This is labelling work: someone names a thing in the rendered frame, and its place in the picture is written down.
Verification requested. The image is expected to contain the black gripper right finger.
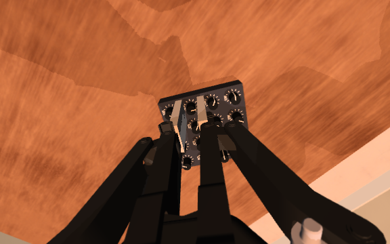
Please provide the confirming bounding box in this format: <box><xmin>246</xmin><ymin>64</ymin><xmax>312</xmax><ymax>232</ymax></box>
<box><xmin>196</xmin><ymin>96</ymin><xmax>387</xmax><ymax>244</ymax></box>

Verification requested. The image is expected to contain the dark grey knob box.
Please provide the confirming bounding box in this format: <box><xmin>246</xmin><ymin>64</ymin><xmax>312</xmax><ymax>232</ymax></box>
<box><xmin>158</xmin><ymin>80</ymin><xmax>248</xmax><ymax>170</ymax></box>

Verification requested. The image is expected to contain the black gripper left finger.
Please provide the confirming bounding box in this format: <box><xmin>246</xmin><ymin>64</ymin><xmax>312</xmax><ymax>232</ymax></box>
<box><xmin>46</xmin><ymin>100</ymin><xmax>187</xmax><ymax>244</ymax></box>

